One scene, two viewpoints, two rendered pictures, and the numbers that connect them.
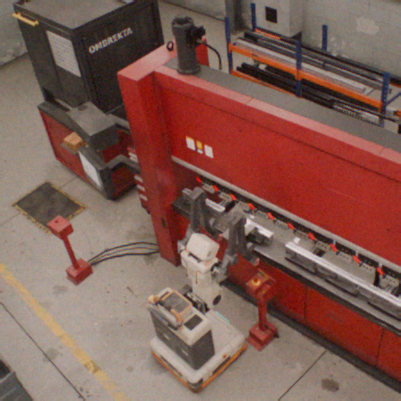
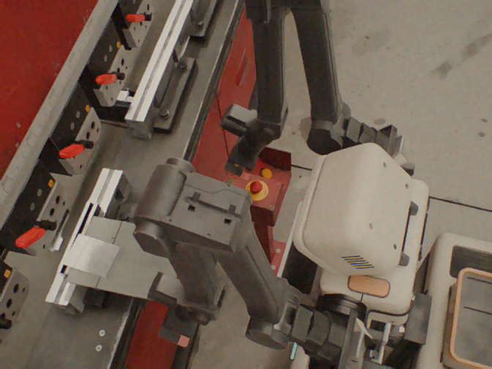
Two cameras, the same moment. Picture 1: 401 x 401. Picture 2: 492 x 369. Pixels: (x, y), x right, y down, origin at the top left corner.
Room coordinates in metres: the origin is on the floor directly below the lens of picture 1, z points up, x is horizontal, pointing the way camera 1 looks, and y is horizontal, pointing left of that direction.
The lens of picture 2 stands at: (3.35, 0.32, 2.14)
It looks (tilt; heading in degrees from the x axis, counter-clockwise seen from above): 59 degrees down; 243
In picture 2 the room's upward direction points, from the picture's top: 9 degrees counter-clockwise
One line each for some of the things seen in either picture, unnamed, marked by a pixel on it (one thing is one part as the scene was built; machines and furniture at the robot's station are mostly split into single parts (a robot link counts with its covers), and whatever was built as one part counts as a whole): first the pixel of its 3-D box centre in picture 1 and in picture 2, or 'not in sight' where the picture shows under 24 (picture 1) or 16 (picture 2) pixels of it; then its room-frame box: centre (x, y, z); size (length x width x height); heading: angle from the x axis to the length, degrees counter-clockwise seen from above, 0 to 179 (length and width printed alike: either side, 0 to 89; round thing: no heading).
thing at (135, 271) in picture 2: (238, 231); (129, 258); (3.40, -0.29, 1.00); 0.26 x 0.18 x 0.01; 132
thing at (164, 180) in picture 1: (181, 159); not in sight; (4.34, 0.13, 1.15); 0.85 x 0.25 x 2.30; 132
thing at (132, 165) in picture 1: (125, 169); not in sight; (4.27, 0.68, 1.18); 0.40 x 0.24 x 0.07; 42
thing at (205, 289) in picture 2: (202, 209); (192, 260); (3.30, -0.01, 1.40); 0.11 x 0.06 x 0.43; 38
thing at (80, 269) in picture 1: (69, 249); not in sight; (4.06, 1.43, 0.41); 0.25 x 0.20 x 0.83; 132
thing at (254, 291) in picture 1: (260, 286); (258, 181); (2.94, -0.40, 0.75); 0.20 x 0.16 x 0.18; 37
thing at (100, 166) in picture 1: (98, 171); not in sight; (4.00, 0.89, 1.42); 0.45 x 0.12 x 0.36; 30
